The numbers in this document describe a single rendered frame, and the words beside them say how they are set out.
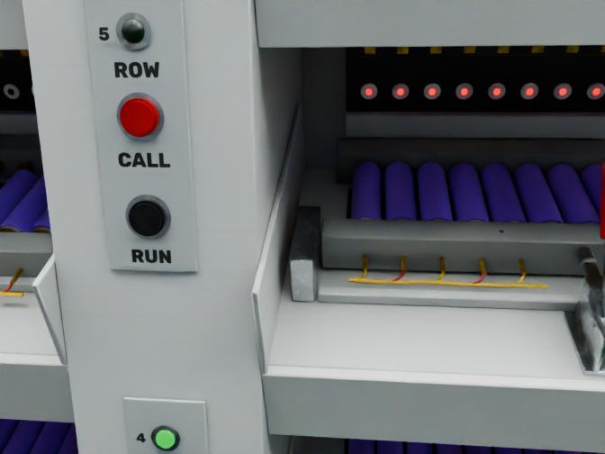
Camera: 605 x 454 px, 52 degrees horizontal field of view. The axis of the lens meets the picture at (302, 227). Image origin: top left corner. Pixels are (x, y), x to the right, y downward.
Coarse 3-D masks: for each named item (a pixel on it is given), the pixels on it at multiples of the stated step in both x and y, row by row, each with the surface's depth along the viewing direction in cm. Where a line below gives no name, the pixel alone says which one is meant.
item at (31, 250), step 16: (0, 240) 34; (16, 240) 34; (32, 240) 34; (48, 240) 34; (0, 256) 34; (16, 256) 34; (32, 256) 34; (48, 256) 33; (0, 272) 35; (16, 272) 34; (32, 272) 34
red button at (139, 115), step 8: (128, 104) 25; (136, 104) 25; (144, 104) 25; (152, 104) 26; (120, 112) 26; (128, 112) 26; (136, 112) 25; (144, 112) 25; (152, 112) 26; (120, 120) 26; (128, 120) 26; (136, 120) 26; (144, 120) 26; (152, 120) 26; (128, 128) 26; (136, 128) 26; (144, 128) 26; (152, 128) 26; (136, 136) 26; (144, 136) 26
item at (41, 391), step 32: (0, 128) 45; (32, 128) 45; (32, 288) 27; (0, 320) 33; (32, 320) 33; (0, 352) 31; (32, 352) 31; (64, 352) 30; (0, 384) 31; (32, 384) 31; (64, 384) 31; (0, 416) 33; (32, 416) 33; (64, 416) 32
